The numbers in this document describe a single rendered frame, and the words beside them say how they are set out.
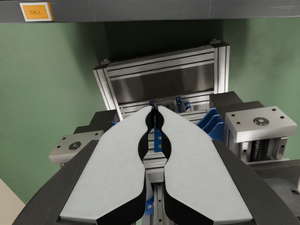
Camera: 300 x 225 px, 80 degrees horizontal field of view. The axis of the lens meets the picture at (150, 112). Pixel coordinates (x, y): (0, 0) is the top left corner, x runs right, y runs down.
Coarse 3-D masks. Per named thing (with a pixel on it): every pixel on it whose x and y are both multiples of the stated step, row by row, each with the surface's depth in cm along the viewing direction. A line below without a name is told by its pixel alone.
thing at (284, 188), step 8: (272, 184) 43; (280, 184) 43; (288, 184) 44; (280, 192) 42; (288, 192) 42; (296, 192) 44; (288, 200) 41; (296, 200) 41; (296, 208) 40; (296, 216) 38
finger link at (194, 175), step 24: (168, 120) 10; (168, 144) 9; (192, 144) 9; (168, 168) 7; (192, 168) 7; (216, 168) 7; (168, 192) 7; (192, 192) 6; (216, 192) 6; (168, 216) 7; (192, 216) 6; (216, 216) 6; (240, 216) 6
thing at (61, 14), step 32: (0, 0) 34; (32, 0) 34; (64, 0) 33; (96, 0) 33; (128, 0) 33; (160, 0) 33; (192, 0) 33; (224, 0) 33; (256, 0) 33; (288, 0) 33
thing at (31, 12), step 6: (24, 6) 33; (30, 6) 33; (36, 6) 33; (42, 6) 33; (48, 6) 33; (30, 12) 33; (36, 12) 33; (42, 12) 33; (30, 18) 34; (36, 18) 34; (42, 18) 34; (48, 18) 34
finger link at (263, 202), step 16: (224, 160) 8; (240, 160) 8; (240, 176) 7; (256, 176) 7; (240, 192) 6; (256, 192) 6; (272, 192) 6; (256, 208) 6; (272, 208) 6; (288, 208) 6; (224, 224) 6; (240, 224) 6; (256, 224) 6; (272, 224) 6; (288, 224) 6
